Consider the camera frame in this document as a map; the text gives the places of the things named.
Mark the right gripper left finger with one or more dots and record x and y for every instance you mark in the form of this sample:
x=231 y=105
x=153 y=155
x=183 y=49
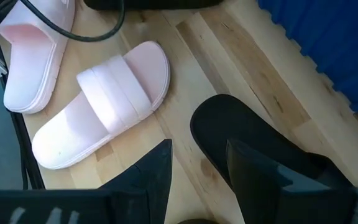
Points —
x=149 y=186

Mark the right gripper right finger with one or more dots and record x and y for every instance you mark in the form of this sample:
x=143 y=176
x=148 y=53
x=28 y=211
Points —
x=259 y=193

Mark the black fuzzy slide sandal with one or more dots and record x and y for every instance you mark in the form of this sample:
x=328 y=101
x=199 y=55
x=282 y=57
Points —
x=228 y=124

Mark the pink foam slide sandal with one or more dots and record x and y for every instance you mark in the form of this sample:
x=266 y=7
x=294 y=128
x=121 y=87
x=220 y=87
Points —
x=82 y=130
x=33 y=68

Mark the blue ribbed plastic bin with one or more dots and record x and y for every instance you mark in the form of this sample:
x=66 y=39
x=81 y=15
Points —
x=337 y=40

